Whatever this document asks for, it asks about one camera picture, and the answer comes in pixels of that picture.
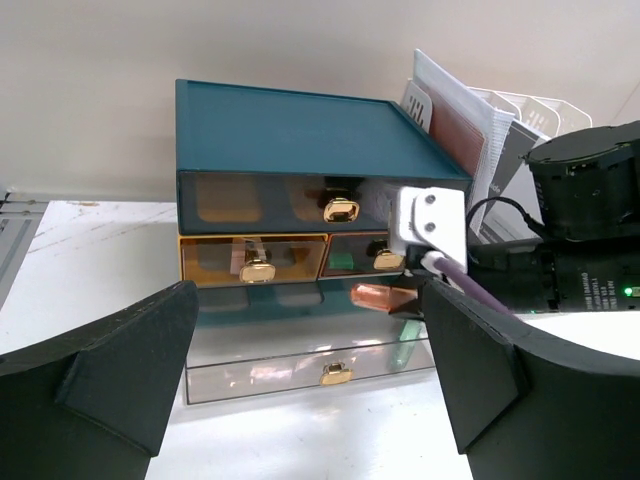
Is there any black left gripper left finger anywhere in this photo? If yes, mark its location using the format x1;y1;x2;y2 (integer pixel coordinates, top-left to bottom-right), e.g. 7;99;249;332
1;281;198;479

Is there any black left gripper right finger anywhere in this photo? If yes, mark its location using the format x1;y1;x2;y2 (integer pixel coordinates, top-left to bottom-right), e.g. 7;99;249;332
420;280;639;479

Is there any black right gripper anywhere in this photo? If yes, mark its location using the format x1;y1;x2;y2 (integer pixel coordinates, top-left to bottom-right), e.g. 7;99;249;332
464;122;639;313

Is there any grey booklet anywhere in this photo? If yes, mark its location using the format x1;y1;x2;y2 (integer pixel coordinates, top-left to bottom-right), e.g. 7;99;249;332
477;120;549;244

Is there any dark drawer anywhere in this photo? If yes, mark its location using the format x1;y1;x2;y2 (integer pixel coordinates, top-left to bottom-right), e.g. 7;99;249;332
185;279;434;405

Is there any clear zip folder red paper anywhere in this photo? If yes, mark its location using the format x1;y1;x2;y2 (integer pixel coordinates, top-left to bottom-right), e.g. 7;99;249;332
412;49;514;208

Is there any green cap black highlighter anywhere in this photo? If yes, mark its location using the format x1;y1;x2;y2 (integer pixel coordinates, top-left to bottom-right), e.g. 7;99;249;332
328;252;354;270

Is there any white file rack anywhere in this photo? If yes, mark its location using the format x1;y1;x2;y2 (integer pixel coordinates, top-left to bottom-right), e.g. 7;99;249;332
400;79;593;138

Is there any teal drawer organizer cabinet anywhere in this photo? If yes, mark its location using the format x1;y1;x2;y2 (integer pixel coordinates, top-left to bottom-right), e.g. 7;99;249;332
174;78;474;321

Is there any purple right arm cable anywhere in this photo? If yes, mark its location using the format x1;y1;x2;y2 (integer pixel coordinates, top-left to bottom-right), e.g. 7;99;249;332
432;252;516;319

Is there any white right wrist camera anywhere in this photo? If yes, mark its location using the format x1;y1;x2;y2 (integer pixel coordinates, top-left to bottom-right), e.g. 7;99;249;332
388;186;467;273

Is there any aluminium frame rail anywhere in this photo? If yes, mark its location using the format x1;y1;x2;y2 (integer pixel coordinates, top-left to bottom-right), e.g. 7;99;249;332
0;192;49;305

